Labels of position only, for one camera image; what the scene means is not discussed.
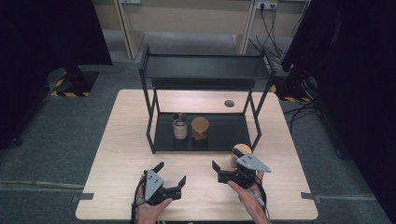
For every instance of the black metal two-tier shelf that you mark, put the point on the black metal two-tier shelf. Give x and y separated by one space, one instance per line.
224 130

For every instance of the white wall power outlet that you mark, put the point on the white wall power outlet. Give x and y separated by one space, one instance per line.
267 5

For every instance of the black curtain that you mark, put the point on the black curtain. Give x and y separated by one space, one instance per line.
358 77
37 46

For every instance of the wooden lid jar green contents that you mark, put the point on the wooden lid jar green contents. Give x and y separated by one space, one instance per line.
244 147

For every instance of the wooden lid jar brown contents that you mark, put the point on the wooden lid jar brown contents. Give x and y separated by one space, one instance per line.
200 126

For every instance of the black stand base striped tape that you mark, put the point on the black stand base striped tape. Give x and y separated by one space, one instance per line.
76 84
294 90

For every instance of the glass jar with metal lid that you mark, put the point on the glass jar with metal lid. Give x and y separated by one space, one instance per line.
180 127

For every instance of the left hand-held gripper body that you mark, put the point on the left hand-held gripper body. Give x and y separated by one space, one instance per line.
153 185

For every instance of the person's left hand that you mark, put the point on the person's left hand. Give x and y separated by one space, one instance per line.
149 213

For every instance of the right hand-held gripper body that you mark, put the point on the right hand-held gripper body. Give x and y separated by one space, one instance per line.
252 163

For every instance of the person's right hand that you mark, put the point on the person's right hand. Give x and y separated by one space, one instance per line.
249 197

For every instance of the beige furniture leg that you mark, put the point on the beige furniture leg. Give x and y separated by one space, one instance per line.
244 34
130 31

